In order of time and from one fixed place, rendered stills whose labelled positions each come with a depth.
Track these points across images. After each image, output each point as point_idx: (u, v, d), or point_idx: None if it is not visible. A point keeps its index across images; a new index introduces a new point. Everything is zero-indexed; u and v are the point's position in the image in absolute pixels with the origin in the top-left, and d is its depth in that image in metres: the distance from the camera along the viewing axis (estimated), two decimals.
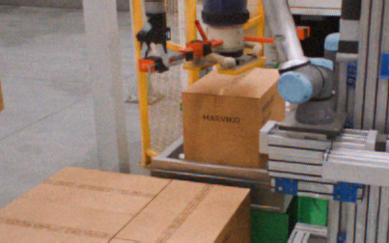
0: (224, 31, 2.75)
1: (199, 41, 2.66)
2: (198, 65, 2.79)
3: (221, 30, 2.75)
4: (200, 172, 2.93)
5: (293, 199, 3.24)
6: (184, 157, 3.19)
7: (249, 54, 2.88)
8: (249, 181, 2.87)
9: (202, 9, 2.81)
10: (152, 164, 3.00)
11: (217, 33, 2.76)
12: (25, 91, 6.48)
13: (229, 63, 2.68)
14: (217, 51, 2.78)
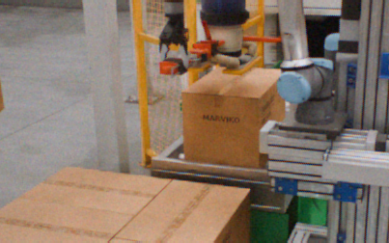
0: (226, 31, 2.75)
1: (205, 42, 2.65)
2: (200, 66, 2.77)
3: (223, 31, 2.75)
4: (200, 172, 2.93)
5: (293, 199, 3.24)
6: (184, 157, 3.19)
7: (247, 54, 2.90)
8: (249, 181, 2.87)
9: (200, 10, 2.80)
10: (152, 164, 3.00)
11: (218, 33, 2.75)
12: (25, 91, 6.48)
13: (235, 63, 2.68)
14: (219, 51, 2.78)
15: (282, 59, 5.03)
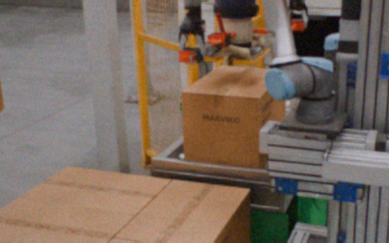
0: (237, 23, 2.95)
1: (218, 34, 2.85)
2: (213, 56, 2.97)
3: (235, 23, 2.95)
4: (200, 172, 2.93)
5: (293, 199, 3.24)
6: (184, 157, 3.19)
7: (257, 45, 3.10)
8: (249, 181, 2.87)
9: (213, 4, 3.00)
10: (152, 164, 3.00)
11: (231, 25, 2.95)
12: (25, 91, 6.48)
13: (246, 53, 2.88)
14: (231, 42, 2.98)
15: None
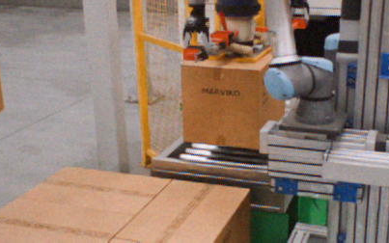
0: (240, 22, 2.94)
1: (221, 32, 2.84)
2: (215, 54, 2.96)
3: (236, 21, 2.94)
4: (200, 172, 2.93)
5: (293, 199, 3.24)
6: (184, 157, 3.19)
7: (259, 43, 3.09)
8: (249, 181, 2.87)
9: (215, 2, 2.99)
10: (152, 164, 3.00)
11: (233, 23, 2.94)
12: (25, 91, 6.48)
13: (249, 51, 2.88)
14: None
15: None
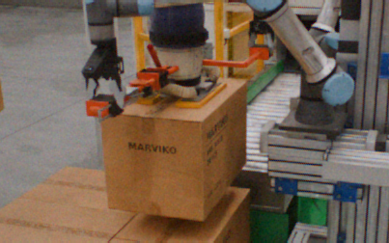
0: (180, 55, 2.26)
1: (152, 69, 2.16)
2: (149, 96, 2.29)
3: (176, 54, 2.26)
4: None
5: (293, 199, 3.24)
6: None
7: (208, 81, 2.42)
8: (249, 181, 2.87)
9: (150, 28, 2.31)
10: None
11: (171, 57, 2.27)
12: (25, 91, 6.48)
13: (190, 94, 2.20)
14: (172, 79, 2.29)
15: (282, 59, 5.03)
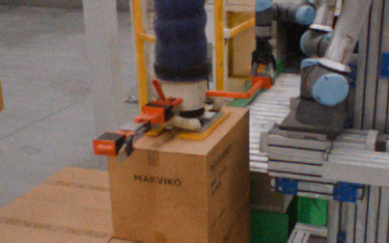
0: (184, 87, 2.31)
1: (157, 103, 2.21)
2: (153, 127, 2.33)
3: (180, 87, 2.31)
4: None
5: (293, 199, 3.24)
6: None
7: (211, 111, 2.46)
8: (249, 181, 2.87)
9: (153, 61, 2.36)
10: None
11: (175, 89, 2.31)
12: (25, 91, 6.48)
13: (194, 126, 2.24)
14: (177, 110, 2.34)
15: (282, 59, 5.03)
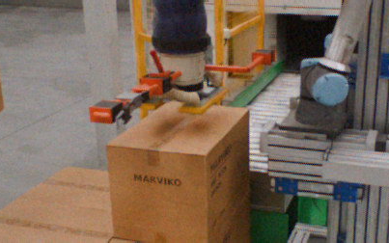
0: (182, 60, 2.27)
1: (155, 75, 2.17)
2: (152, 102, 2.30)
3: (179, 60, 2.27)
4: None
5: (293, 199, 3.24)
6: None
7: (210, 86, 2.42)
8: (249, 181, 2.87)
9: (152, 34, 2.32)
10: None
11: (174, 63, 2.28)
12: (25, 91, 6.48)
13: (193, 99, 2.21)
14: (175, 84, 2.30)
15: (282, 59, 5.03)
